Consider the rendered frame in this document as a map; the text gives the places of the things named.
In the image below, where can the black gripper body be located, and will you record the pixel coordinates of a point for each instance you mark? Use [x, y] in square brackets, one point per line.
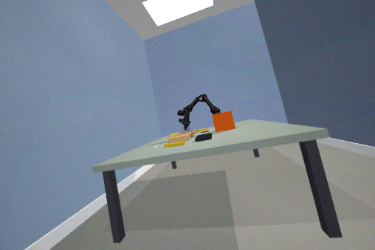
[186, 120]

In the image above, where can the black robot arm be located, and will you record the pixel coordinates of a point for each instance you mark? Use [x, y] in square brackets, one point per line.
[189, 108]

